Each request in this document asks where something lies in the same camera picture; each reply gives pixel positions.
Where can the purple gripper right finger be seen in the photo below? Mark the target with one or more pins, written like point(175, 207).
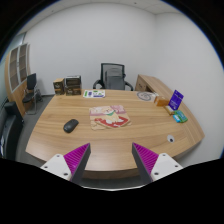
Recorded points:
point(153, 166)

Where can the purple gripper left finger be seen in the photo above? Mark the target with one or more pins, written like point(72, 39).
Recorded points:
point(71, 165)

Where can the black computer mouse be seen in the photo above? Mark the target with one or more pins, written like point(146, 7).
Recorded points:
point(70, 125)

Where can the cartoon dog mouse pad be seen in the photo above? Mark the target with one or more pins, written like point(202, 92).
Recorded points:
point(108, 117)

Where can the blue small pack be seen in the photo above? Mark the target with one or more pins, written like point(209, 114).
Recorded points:
point(177, 119)

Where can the green flat box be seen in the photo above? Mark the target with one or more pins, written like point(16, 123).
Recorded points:
point(181, 116)

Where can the orange small box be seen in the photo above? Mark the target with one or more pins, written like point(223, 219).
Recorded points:
point(161, 101)

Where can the round patterned coaster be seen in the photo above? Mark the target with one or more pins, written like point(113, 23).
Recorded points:
point(146, 96)

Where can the purple standing card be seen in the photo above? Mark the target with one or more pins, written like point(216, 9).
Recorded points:
point(175, 100)

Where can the white green paper sheet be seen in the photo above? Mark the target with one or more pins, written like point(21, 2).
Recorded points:
point(94, 94)

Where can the black sofa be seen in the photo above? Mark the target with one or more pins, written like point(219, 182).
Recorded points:
point(11, 125)

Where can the large brown printed box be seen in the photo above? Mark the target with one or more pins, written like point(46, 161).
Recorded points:
point(73, 85)

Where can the black visitor chair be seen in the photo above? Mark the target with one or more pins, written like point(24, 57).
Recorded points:
point(32, 93)

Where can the small brown box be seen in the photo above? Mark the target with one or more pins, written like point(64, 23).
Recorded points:
point(58, 85)

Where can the black mesh office chair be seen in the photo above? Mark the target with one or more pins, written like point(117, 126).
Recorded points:
point(112, 76)

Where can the wooden bookshelf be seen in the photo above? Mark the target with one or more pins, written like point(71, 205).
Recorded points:
point(17, 68)

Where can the white cable grommet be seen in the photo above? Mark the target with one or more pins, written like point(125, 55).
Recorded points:
point(170, 138)

